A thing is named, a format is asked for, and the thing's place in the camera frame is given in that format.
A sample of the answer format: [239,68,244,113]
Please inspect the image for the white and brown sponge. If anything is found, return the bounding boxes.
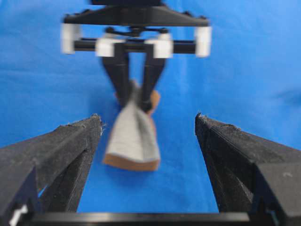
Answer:
[102,80,161,171]

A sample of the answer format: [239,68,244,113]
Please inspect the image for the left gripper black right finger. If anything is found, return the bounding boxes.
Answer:
[195,113,301,226]

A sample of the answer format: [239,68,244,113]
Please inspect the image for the blue table cloth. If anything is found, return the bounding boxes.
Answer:
[0,0,301,212]

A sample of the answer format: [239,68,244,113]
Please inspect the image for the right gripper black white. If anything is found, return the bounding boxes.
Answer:
[61,0,212,112]

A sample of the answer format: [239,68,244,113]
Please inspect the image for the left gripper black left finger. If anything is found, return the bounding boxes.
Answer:
[0,114,103,226]

